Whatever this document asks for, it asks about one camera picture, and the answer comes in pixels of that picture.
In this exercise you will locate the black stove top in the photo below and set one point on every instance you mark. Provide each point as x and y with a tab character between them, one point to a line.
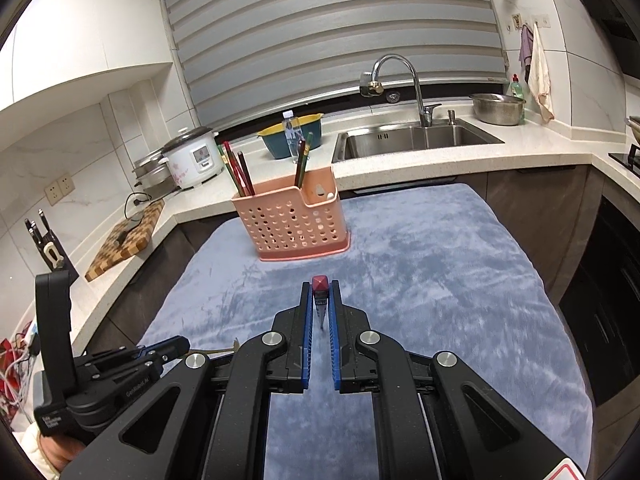
627	160

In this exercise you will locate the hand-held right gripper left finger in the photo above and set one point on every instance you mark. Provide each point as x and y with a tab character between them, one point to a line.
305	340

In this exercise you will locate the white rice cooker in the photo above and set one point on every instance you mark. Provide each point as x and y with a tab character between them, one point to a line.
192	157

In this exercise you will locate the stainless steel sink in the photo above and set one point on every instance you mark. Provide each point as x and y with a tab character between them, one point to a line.
400	140

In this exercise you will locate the white wall outlet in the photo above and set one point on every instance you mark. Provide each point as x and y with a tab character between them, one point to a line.
59	189

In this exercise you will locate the black knife block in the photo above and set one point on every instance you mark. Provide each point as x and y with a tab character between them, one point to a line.
55	255

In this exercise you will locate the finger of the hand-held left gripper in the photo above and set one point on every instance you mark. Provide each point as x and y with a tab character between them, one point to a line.
135	366
172	346

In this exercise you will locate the pink perforated utensil holder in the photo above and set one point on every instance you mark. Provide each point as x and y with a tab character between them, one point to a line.
260	203

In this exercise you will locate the sink soap dispenser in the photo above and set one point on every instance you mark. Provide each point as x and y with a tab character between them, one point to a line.
451	117

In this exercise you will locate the chrome faucet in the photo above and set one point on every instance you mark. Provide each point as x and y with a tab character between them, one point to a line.
417	90

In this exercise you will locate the person's left hand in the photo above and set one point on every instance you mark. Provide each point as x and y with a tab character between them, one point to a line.
60	452

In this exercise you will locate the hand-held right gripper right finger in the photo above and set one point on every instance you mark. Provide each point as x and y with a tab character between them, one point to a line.
336	340

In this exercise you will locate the clear water bottle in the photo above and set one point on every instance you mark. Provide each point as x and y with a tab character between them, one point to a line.
291	132

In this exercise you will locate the person's left forearm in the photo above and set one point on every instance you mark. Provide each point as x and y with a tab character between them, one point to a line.
32	442

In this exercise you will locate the grey-blue plush mat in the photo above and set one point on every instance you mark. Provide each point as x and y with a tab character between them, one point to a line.
425	285

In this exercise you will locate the white wall cabinet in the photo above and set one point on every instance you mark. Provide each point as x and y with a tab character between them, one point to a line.
90	20

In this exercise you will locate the steel mixing bowl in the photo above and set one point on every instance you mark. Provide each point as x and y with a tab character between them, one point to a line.
497	110

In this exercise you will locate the steel steamer pot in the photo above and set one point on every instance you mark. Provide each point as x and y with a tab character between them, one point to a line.
152	172

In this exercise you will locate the checkered wooden cutting board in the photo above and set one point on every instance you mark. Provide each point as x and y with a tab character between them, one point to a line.
125	240

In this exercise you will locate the yellow and teal colander basin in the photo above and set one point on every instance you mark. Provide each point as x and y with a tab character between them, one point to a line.
272	142

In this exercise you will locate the grey window blind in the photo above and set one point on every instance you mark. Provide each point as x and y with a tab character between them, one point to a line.
325	25

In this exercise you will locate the white hanging towel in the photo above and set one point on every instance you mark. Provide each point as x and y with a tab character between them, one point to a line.
540	75

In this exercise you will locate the gold flower spoon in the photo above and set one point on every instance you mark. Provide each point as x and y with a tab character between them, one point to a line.
236	346

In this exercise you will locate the purple hanging cloth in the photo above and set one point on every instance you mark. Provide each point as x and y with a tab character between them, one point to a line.
525	47

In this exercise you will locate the bright red chopstick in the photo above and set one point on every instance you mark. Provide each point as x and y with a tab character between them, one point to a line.
319	285

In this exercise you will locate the green dish soap bottle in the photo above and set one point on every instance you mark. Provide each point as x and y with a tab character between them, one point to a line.
517	91

